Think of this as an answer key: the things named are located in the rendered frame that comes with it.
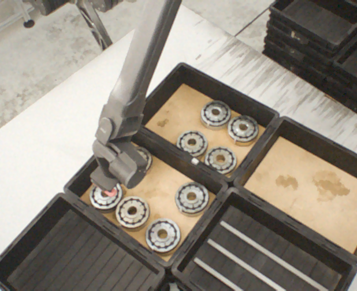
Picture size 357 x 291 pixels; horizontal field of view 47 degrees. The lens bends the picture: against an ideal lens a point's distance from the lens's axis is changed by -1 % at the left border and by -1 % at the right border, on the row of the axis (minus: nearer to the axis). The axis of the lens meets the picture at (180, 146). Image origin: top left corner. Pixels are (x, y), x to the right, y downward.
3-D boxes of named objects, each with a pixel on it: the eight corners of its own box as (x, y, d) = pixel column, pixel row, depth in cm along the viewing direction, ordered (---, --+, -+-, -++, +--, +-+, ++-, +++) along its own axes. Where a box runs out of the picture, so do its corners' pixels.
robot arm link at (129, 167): (130, 110, 90) (103, 114, 84) (167, 141, 86) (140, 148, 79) (112, 152, 96) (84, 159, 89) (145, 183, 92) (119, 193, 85)
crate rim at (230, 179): (126, 123, 134) (125, 119, 131) (181, 64, 145) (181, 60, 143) (230, 187, 120) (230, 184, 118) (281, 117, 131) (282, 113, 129)
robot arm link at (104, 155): (105, 127, 89) (85, 144, 87) (126, 146, 87) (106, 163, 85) (111, 143, 95) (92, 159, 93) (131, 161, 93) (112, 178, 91)
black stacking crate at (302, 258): (172, 279, 117) (168, 270, 107) (229, 201, 128) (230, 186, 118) (295, 371, 104) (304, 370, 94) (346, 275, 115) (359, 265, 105)
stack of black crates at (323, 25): (257, 67, 241) (267, 6, 202) (288, 38, 250) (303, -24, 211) (314, 104, 225) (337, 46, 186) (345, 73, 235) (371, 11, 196)
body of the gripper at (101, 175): (138, 163, 100) (134, 148, 93) (111, 194, 96) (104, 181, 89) (119, 149, 102) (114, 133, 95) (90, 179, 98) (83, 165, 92)
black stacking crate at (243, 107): (131, 138, 142) (126, 120, 132) (182, 82, 153) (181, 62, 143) (228, 199, 129) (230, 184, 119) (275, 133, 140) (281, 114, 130)
